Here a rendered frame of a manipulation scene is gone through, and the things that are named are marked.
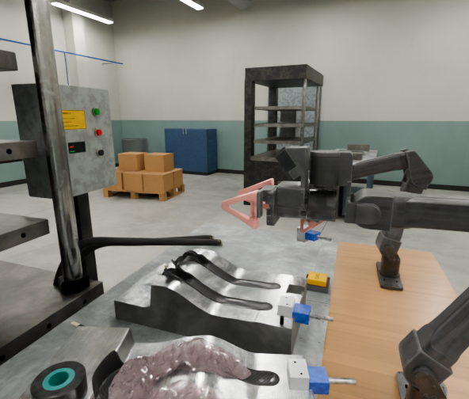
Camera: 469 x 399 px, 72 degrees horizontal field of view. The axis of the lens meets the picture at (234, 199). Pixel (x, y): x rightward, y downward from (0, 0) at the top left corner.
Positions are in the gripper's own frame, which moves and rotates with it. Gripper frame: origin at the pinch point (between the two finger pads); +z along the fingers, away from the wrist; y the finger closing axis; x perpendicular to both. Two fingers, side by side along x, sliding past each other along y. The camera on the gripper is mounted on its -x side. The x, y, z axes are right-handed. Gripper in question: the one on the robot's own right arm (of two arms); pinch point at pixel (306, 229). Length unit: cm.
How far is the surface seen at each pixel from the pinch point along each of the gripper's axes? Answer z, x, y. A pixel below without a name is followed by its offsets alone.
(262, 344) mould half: 0, 24, 51
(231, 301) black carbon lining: 1.7, 10.3, 48.4
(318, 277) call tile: 3.0, 17.2, 12.8
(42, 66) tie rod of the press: -29, -65, 72
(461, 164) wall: 68, -34, -627
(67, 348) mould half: 2, 2, 87
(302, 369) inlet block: -11, 34, 56
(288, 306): -9, 23, 45
